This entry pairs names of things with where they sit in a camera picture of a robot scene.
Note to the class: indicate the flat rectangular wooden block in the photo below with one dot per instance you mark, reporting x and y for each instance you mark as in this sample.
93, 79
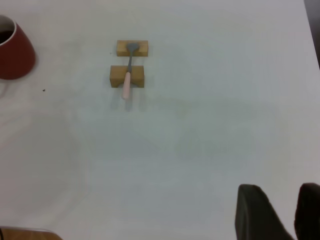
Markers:
121, 50

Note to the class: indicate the red ceramic mug with coffee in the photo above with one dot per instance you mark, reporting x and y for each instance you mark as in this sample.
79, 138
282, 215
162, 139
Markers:
17, 57

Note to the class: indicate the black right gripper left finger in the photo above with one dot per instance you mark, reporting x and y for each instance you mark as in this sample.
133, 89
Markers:
257, 217

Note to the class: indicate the arched wooden block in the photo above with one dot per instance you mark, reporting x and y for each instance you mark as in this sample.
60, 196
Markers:
116, 75

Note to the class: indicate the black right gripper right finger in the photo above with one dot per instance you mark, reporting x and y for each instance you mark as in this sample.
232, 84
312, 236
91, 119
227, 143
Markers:
308, 215

